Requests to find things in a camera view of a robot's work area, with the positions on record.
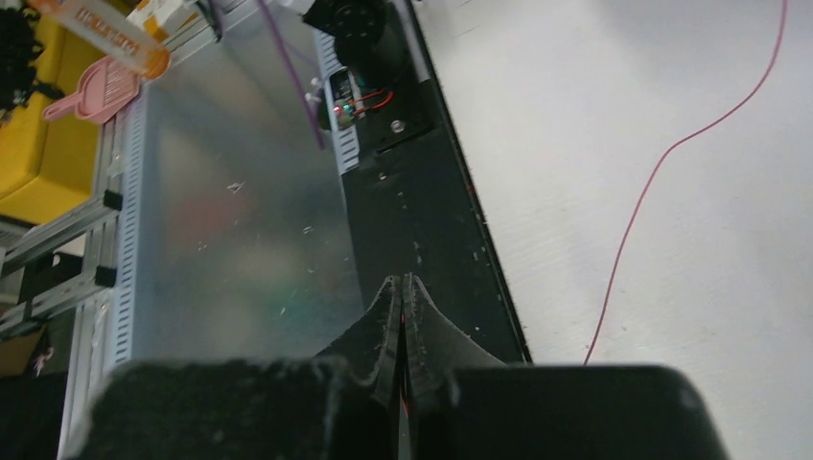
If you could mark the yellow container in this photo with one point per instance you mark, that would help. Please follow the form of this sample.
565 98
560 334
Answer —
47 168

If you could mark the left white cable duct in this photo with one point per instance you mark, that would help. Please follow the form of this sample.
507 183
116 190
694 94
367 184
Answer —
340 91

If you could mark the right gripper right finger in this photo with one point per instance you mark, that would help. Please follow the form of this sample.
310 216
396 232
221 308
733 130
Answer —
436 350

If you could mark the aluminium frame rail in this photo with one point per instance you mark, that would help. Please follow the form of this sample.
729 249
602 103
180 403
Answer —
55 266

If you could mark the pink plastic scoop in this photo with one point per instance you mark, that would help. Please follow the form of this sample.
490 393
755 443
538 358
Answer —
104 88

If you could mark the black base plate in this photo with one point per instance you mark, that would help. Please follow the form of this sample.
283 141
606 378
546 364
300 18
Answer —
411 202

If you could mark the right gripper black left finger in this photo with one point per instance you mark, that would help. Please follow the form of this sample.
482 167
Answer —
369 348

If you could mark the orange white tube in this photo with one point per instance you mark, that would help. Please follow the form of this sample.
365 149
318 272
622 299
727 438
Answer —
101 25

